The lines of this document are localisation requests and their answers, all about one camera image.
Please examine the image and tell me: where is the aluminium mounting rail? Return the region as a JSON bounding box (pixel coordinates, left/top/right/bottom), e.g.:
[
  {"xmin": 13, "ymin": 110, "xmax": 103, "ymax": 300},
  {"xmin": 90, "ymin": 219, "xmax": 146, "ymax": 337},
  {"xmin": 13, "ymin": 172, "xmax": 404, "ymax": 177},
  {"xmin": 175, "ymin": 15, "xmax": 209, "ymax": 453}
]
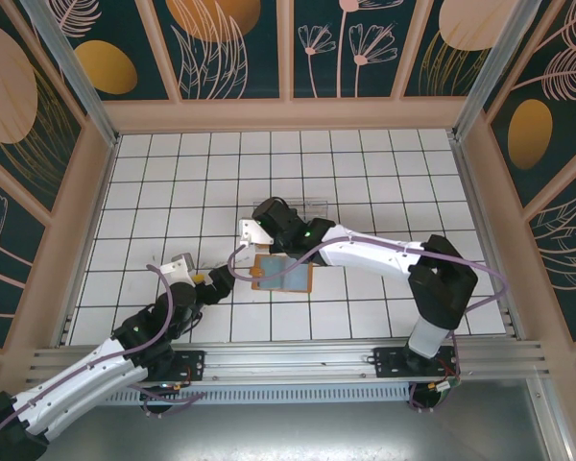
[{"xmin": 26, "ymin": 339, "xmax": 549, "ymax": 386}]

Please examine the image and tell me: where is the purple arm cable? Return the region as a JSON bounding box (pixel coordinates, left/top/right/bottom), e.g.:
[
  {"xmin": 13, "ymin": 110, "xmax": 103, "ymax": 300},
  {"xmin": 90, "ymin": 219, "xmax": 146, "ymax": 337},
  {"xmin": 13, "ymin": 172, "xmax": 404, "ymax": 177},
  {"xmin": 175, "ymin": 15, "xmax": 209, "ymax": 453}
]
[
  {"xmin": 227, "ymin": 239, "xmax": 510, "ymax": 316},
  {"xmin": 0, "ymin": 262, "xmax": 178, "ymax": 457}
]

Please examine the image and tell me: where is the orange board with grey pad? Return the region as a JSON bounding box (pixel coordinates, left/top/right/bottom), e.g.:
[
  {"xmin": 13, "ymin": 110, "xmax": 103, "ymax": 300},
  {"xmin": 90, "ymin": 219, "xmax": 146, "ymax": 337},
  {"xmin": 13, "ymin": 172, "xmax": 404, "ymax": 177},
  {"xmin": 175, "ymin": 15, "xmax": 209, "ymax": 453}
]
[{"xmin": 251, "ymin": 254, "xmax": 314, "ymax": 295}]

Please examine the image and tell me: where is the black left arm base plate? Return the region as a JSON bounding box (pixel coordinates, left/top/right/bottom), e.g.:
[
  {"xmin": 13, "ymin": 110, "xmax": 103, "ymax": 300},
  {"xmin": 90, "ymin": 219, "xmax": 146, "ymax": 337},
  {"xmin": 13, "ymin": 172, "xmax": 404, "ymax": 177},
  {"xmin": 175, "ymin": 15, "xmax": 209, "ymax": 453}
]
[{"xmin": 117, "ymin": 349, "xmax": 207, "ymax": 384}]

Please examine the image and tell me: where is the aluminium side rail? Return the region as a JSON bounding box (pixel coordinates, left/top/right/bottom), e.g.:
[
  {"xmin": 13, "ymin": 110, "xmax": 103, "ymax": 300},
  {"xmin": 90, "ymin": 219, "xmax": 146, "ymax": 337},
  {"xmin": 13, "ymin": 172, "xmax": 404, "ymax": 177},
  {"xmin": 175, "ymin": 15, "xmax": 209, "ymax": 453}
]
[{"xmin": 448, "ymin": 136, "xmax": 529, "ymax": 343}]

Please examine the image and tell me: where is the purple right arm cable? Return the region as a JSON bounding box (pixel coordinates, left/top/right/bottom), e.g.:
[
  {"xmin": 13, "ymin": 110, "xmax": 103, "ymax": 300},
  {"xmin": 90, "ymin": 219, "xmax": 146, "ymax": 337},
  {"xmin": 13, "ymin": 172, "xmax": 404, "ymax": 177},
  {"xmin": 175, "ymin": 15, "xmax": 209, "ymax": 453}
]
[{"xmin": 227, "ymin": 239, "xmax": 510, "ymax": 316}]

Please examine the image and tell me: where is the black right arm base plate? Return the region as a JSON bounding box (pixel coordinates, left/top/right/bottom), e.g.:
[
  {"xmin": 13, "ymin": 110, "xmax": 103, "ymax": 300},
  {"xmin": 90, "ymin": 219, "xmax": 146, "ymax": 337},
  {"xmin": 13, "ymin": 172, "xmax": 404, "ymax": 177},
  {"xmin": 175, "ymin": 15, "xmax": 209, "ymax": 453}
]
[{"xmin": 372, "ymin": 345, "xmax": 462, "ymax": 381}]

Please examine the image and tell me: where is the aluminium frame post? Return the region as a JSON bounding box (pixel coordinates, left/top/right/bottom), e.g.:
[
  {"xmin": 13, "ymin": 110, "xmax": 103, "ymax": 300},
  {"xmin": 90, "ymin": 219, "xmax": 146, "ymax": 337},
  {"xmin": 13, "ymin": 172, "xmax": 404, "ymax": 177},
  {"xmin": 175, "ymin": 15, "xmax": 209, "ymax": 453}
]
[
  {"xmin": 19, "ymin": 0, "xmax": 122, "ymax": 148},
  {"xmin": 449, "ymin": 0, "xmax": 541, "ymax": 141}
]

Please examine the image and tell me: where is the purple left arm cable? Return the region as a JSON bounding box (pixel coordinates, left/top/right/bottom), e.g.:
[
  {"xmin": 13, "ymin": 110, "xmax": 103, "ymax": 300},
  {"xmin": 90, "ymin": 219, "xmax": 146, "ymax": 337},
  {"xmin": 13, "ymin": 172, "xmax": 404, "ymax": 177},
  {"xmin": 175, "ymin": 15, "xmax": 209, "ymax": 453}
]
[{"xmin": 0, "ymin": 262, "xmax": 178, "ymax": 457}]

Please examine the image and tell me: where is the slotted grey cable duct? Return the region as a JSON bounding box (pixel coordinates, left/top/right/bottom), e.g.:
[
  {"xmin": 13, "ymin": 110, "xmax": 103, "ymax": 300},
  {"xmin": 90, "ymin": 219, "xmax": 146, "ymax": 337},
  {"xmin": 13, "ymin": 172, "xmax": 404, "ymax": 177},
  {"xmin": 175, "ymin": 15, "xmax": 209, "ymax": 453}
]
[{"xmin": 45, "ymin": 385, "xmax": 413, "ymax": 405}]

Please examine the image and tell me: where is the clear plastic organizer box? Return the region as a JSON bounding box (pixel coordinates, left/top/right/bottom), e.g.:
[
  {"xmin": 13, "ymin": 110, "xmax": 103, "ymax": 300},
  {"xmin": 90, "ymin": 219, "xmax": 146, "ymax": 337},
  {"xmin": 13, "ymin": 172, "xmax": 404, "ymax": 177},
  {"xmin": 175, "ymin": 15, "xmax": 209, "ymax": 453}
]
[{"xmin": 252, "ymin": 196, "xmax": 331, "ymax": 220}]

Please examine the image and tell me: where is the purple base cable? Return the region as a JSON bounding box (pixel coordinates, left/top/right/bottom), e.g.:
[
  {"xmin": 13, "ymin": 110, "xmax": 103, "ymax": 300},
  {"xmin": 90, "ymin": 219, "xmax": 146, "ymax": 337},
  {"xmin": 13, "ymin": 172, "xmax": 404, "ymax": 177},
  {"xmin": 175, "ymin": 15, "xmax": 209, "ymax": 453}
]
[
  {"xmin": 127, "ymin": 367, "xmax": 205, "ymax": 419},
  {"xmin": 409, "ymin": 382, "xmax": 445, "ymax": 414}
]

